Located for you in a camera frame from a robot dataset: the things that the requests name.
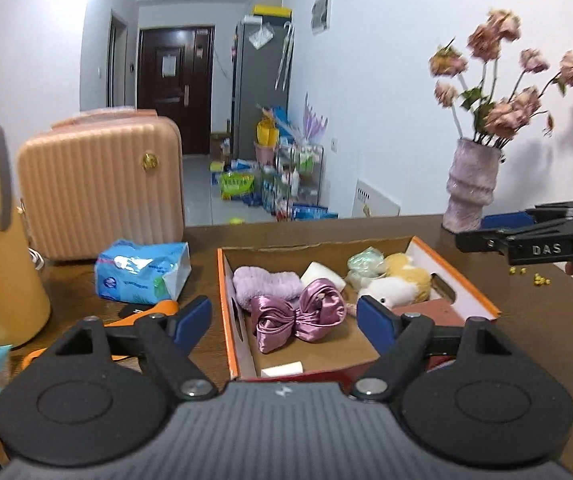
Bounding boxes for interior side door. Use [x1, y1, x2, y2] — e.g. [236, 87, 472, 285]
[108, 10, 130, 111]

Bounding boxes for pink plastic bucket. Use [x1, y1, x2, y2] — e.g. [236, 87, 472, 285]
[254, 141, 277, 166]

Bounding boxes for blue flat boxes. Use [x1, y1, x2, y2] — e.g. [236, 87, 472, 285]
[291, 203, 340, 221]

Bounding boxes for blue tissue pack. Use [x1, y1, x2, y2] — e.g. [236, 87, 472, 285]
[94, 240, 192, 306]

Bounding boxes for purple flower wrapper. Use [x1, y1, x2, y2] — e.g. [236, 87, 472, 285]
[303, 92, 328, 146]

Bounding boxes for grey refrigerator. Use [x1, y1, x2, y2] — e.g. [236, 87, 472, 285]
[231, 20, 292, 161]

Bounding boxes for dark brown entrance door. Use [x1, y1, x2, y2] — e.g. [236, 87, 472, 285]
[138, 25, 216, 156]

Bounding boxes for orange handled scissors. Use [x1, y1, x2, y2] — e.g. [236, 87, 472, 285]
[21, 300, 182, 366]

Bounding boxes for purple satin bow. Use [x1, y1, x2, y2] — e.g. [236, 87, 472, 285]
[250, 277, 348, 353]

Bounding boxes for wall electrical panel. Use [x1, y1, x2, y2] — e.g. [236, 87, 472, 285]
[311, 0, 331, 36]

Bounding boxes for purple fluffy headband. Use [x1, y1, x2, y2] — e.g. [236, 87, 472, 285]
[233, 266, 303, 311]

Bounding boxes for dried pink flower bouquet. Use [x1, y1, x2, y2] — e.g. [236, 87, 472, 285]
[429, 9, 573, 150]

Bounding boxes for yellow white plush toy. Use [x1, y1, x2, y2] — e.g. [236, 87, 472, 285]
[357, 252, 432, 311]

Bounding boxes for white flat panel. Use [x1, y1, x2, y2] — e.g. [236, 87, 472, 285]
[354, 178, 401, 218]

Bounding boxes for metal rolling cart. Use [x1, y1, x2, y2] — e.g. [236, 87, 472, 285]
[274, 142, 325, 211]

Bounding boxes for clear umbrella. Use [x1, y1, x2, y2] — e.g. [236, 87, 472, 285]
[275, 22, 295, 91]

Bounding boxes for white sponge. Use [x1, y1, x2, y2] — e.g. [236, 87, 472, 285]
[301, 260, 347, 292]

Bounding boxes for clear hanging plastic bag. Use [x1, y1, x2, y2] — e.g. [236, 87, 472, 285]
[247, 25, 273, 51]

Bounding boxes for pink textured vase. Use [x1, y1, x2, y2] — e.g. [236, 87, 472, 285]
[441, 137, 501, 233]

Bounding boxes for yellow gift bag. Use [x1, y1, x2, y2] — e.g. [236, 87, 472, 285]
[257, 117, 280, 146]

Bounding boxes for pink ribbed suitcase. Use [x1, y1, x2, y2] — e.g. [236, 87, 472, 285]
[16, 107, 187, 263]

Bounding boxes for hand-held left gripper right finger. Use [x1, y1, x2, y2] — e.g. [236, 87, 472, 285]
[354, 295, 517, 403]

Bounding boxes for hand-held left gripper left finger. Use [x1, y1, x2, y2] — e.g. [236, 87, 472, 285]
[49, 296, 220, 403]

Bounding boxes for clear plastic item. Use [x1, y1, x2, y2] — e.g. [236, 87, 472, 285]
[347, 246, 387, 281]

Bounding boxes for yellow thermos jug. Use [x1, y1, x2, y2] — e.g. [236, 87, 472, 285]
[0, 102, 52, 351]

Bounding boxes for orange cardboard box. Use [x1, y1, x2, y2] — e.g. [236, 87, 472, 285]
[216, 235, 502, 381]

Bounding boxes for scattered yellow beads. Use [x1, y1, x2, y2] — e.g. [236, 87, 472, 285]
[509, 267, 552, 287]

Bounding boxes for yellow box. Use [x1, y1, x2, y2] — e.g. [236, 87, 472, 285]
[252, 4, 293, 20]

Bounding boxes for green bag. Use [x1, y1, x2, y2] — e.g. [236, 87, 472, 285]
[220, 172, 257, 201]

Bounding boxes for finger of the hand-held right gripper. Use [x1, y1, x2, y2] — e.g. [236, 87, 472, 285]
[455, 227, 515, 256]
[481, 205, 562, 233]

